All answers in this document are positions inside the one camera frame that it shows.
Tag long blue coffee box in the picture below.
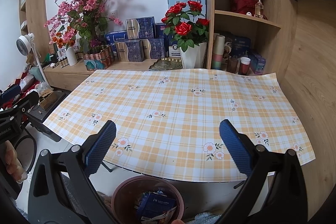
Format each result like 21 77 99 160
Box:
137 192 177 219

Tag brown round trash bin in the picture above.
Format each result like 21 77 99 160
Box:
111 176 185 223

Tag person's left hand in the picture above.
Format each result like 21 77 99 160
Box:
5 140 27 184

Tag low wooden cabinet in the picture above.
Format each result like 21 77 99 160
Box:
43 59 157 91

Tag yellow plaid tablecloth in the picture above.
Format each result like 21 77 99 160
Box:
44 69 315 182

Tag white desk fan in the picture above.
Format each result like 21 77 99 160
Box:
16 33 49 84

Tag red paper cup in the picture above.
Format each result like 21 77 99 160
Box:
239 57 251 76

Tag striped pink basket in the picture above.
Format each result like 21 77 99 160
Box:
83 45 115 71

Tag orange flowers white vase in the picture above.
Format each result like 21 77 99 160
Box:
50 26 78 66

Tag stacked pastel cups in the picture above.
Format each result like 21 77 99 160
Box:
211 35 225 69

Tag gold blue gift box left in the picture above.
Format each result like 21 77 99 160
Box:
115 40 145 62

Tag gold blue gift box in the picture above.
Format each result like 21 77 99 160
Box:
125 16 155 40
115 40 145 62
142 39 166 59

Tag green leaf tray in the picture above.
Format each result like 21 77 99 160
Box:
149 57 183 71

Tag gold blue gift box right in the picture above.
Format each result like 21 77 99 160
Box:
142 39 166 59

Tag blue white box behind pot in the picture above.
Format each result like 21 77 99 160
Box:
159 0 210 57

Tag gold blue gift box top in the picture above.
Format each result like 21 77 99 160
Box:
125 16 155 40

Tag pink blossom flower arrangement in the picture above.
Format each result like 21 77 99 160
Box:
45 0 122 53

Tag wooden shelf unit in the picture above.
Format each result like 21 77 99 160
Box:
207 0 297 81

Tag red rose plant white pot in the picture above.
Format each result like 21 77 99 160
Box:
161 0 210 69

